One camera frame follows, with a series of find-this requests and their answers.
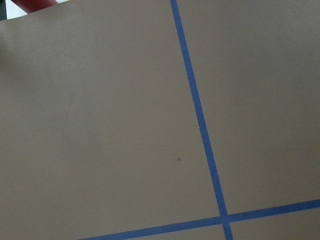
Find brown paper table cover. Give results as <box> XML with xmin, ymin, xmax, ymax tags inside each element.
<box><xmin>0</xmin><ymin>0</ymin><xmax>320</xmax><ymax>240</ymax></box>

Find red cylinder object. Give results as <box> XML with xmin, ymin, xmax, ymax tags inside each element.
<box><xmin>12</xmin><ymin>0</ymin><xmax>58</xmax><ymax>14</ymax></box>

